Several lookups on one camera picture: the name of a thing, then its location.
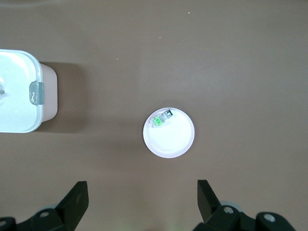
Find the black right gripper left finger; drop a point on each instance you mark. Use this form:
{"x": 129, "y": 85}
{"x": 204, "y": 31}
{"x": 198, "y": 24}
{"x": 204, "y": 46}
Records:
{"x": 69, "y": 207}

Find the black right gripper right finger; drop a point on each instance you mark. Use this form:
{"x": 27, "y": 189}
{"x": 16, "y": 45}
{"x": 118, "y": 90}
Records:
{"x": 209, "y": 204}

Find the pink round plate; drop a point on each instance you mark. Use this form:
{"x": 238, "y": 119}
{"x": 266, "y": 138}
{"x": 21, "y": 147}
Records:
{"x": 168, "y": 142}

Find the white lidded storage box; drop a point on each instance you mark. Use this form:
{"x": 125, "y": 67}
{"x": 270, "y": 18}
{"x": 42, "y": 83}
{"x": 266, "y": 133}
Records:
{"x": 16, "y": 96}

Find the green white switch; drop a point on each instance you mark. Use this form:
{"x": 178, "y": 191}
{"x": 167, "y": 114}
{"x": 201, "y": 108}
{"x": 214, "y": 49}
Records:
{"x": 158, "y": 121}

